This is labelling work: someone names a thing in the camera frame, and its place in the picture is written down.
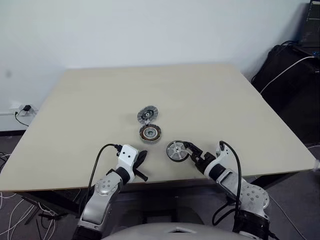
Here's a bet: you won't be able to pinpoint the white floor cables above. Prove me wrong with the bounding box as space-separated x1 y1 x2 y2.
0 149 60 240

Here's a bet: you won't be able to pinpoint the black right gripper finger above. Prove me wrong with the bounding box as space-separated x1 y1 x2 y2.
186 151 201 169
183 140 204 155

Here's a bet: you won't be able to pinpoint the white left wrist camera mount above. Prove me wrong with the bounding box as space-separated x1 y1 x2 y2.
115 144 140 177

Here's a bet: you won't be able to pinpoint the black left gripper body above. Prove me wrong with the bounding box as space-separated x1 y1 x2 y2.
129 153 144 176

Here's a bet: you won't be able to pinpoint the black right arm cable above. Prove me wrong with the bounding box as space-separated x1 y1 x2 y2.
211 140 243 226

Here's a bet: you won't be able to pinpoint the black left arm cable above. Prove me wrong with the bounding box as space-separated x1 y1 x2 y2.
78 143 124 218

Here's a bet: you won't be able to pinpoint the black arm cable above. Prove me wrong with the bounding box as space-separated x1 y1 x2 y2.
78 143 124 218
211 140 243 226

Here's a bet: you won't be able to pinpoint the thin black adapter cable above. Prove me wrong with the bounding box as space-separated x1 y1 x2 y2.
14 110 30 127

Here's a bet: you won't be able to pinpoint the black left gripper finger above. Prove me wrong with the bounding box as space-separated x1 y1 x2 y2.
137 149 149 166
133 168 149 182

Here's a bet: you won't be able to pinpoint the grey round motor lid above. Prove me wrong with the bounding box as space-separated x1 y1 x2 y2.
136 105 160 125

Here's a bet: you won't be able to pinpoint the motor housing with copper windings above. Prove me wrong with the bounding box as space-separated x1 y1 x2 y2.
138 124 165 145

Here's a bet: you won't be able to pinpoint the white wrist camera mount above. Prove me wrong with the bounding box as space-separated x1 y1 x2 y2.
203 140 237 176
115 144 140 177

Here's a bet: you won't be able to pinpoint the grey robot torso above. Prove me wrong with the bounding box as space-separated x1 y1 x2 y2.
99 219 251 240

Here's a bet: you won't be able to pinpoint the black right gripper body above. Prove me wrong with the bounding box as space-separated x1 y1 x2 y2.
191 149 216 172

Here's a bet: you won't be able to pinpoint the white cable over bag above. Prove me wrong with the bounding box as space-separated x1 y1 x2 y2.
259 55 317 95

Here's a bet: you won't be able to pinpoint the large black bag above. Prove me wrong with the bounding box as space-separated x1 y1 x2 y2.
251 41 320 145

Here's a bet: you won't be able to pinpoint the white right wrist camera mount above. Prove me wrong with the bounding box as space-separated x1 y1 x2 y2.
203 140 237 176

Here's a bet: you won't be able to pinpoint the white wall power strip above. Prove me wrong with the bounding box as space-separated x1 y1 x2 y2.
9 101 40 117

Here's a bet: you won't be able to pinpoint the silver spoked rotor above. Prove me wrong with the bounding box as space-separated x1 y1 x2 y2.
166 139 189 163

